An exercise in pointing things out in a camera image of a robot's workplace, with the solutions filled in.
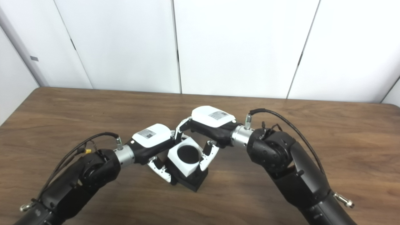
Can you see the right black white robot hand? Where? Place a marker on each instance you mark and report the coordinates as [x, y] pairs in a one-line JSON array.
[[212, 120]]

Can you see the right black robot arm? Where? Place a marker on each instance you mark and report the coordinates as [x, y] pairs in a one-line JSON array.
[[290, 162]]

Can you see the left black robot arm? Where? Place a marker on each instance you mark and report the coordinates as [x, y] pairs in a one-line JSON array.
[[78, 181]]

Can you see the black cylinder peg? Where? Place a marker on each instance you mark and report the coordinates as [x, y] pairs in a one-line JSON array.
[[195, 182]]

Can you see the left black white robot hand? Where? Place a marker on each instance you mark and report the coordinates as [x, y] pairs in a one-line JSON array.
[[151, 137]]

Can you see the white square piece with hole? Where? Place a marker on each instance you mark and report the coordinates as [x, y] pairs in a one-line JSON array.
[[182, 168]]

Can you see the small grey wall tag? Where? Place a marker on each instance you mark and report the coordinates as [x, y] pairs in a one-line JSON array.
[[34, 58]]

